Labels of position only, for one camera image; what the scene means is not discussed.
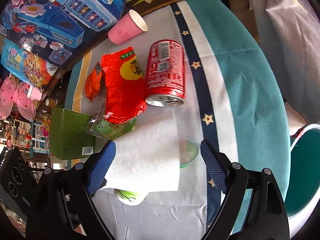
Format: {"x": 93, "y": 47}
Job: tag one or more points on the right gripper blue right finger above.
{"x": 214, "y": 165}

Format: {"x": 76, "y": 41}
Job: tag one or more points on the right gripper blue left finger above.
{"x": 98, "y": 165}

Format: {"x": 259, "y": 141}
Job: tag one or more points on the green white yogurt cup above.
{"x": 189, "y": 150}

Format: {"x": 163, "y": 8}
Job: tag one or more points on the green clear plastic wrapper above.
{"x": 100, "y": 128}

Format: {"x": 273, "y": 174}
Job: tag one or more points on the white paper napkin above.
{"x": 147, "y": 158}

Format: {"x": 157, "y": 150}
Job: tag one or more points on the red snack wrapper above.
{"x": 125, "y": 85}

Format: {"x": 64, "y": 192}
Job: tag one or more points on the small orange wrapper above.
{"x": 93, "y": 82}

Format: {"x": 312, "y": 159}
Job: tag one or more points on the red soda can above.
{"x": 165, "y": 74}

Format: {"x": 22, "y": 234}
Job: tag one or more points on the pink paper cup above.
{"x": 128, "y": 27}

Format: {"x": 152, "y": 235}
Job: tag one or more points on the teal trash bin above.
{"x": 303, "y": 192}

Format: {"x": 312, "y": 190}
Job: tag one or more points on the green cardboard box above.
{"x": 67, "y": 137}

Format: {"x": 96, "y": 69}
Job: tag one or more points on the pink butterfly wings toy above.
{"x": 22, "y": 95}

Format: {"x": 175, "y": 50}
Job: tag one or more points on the paw patrol toy package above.
{"x": 27, "y": 66}

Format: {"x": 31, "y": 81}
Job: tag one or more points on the blue toy box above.
{"x": 59, "y": 31}

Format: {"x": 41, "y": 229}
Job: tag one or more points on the grey cloth covered furniture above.
{"x": 289, "y": 37}

